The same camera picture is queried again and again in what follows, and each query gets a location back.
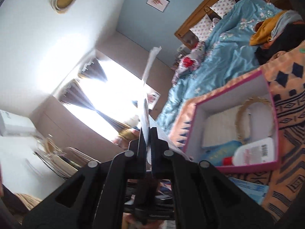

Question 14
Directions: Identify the wooden bed headboard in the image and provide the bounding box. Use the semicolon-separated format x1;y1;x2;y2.
175;0;253;50

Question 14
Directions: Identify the pink cardboard box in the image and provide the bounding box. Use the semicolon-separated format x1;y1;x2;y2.
183;68;282;173

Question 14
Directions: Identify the blue lotion bottle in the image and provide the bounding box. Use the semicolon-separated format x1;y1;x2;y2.
199;140;243;166

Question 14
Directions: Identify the framed flower picture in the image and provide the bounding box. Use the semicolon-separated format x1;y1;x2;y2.
146;0;170;13

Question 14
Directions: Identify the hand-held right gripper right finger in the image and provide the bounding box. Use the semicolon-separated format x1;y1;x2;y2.
149;127;274;229

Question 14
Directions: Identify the light blue floral quilt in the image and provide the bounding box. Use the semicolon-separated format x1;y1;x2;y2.
155;0;284;134

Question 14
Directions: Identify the grey cloth with red flower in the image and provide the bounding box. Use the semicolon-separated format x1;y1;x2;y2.
172;42;206;86

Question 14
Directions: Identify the light blue sachet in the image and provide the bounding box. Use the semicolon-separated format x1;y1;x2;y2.
227;177;270;196

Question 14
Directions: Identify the white patterned pillow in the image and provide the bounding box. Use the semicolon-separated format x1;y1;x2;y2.
210;0;236;18
189;14;216;42

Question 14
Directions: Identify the white lotion bottle red cap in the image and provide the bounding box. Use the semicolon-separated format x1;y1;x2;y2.
222;137;274;166

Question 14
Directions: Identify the thin white packet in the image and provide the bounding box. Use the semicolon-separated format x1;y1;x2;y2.
137;46;191;163

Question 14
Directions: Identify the grey window curtain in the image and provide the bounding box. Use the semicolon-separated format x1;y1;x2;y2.
79;57;109;81
59;81;139;136

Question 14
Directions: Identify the yellow plush toy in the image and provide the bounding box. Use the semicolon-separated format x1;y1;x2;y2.
117;127;140;141

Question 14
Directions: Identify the yellow garment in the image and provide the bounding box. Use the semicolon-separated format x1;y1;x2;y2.
249;11;286;46

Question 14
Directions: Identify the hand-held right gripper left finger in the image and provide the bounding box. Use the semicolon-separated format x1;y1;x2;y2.
22;126;149;229

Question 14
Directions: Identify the striped fabric pencil case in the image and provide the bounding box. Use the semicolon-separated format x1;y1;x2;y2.
201;106;241;148

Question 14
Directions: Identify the black garment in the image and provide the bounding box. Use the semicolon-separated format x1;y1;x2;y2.
256;21;305;65

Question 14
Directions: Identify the white air conditioner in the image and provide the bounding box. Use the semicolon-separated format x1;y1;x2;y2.
0;110;36;136

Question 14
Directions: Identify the orange patterned blanket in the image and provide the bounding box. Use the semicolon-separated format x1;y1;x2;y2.
167;50;305;222

